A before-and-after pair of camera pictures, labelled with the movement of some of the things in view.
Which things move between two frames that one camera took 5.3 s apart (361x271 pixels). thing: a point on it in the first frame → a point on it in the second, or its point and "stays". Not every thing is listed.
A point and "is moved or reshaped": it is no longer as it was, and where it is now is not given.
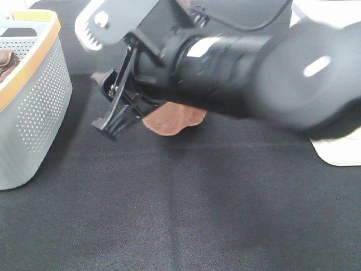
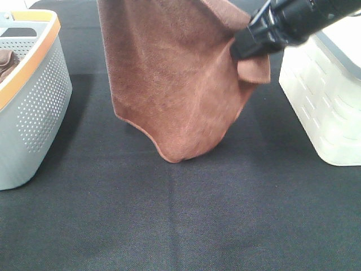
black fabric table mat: (225, 194) stays
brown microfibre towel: (167, 118) is moved or reshaped
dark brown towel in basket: (9, 59) stays
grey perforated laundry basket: (35, 97) stays
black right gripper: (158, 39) → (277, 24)
